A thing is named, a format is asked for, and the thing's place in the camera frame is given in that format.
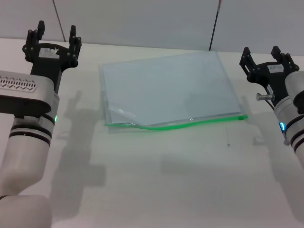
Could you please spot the clear green-edged document bag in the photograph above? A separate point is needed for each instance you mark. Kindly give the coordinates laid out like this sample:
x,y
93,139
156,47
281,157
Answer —
x,y
166,88

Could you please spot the green zipper slider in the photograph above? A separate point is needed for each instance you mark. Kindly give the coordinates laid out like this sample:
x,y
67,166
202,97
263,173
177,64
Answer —
x,y
242,117

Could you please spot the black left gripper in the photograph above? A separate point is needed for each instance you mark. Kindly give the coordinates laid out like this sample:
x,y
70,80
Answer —
x,y
50,64

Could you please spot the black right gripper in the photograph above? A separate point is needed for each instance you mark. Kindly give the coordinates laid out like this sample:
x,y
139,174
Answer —
x,y
273,76

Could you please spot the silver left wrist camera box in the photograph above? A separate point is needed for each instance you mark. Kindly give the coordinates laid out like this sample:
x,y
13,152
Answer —
x,y
23,92

